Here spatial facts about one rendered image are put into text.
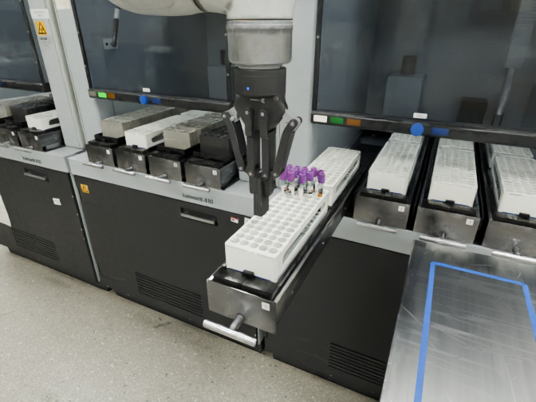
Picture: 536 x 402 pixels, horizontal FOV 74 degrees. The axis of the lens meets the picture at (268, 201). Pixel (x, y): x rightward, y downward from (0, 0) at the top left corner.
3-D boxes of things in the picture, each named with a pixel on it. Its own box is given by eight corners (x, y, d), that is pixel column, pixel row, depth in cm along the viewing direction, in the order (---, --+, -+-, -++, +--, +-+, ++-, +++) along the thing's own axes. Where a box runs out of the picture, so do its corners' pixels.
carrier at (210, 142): (233, 155, 117) (232, 137, 115) (229, 157, 116) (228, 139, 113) (203, 150, 122) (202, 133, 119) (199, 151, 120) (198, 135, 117)
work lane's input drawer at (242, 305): (324, 179, 121) (325, 154, 117) (365, 187, 115) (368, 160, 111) (193, 326, 62) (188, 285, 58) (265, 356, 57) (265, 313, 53)
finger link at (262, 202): (265, 171, 60) (269, 172, 59) (265, 209, 63) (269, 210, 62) (257, 178, 57) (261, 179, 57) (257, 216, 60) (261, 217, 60)
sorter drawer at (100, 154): (196, 122, 191) (195, 105, 187) (218, 125, 186) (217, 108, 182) (78, 165, 133) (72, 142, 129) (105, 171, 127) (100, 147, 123)
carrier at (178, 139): (195, 148, 123) (193, 132, 121) (191, 151, 122) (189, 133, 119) (167, 144, 128) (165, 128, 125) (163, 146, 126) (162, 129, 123)
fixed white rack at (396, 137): (398, 135, 145) (400, 120, 142) (424, 138, 141) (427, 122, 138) (385, 157, 121) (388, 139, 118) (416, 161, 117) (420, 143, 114)
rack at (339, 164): (328, 165, 114) (329, 146, 111) (359, 170, 110) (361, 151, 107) (292, 202, 90) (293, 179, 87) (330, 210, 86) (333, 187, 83)
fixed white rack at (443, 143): (439, 139, 139) (442, 124, 136) (467, 143, 135) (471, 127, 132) (434, 163, 115) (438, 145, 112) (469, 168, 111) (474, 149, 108)
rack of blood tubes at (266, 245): (289, 205, 89) (289, 182, 86) (328, 214, 85) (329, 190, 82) (225, 273, 65) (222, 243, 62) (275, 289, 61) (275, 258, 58)
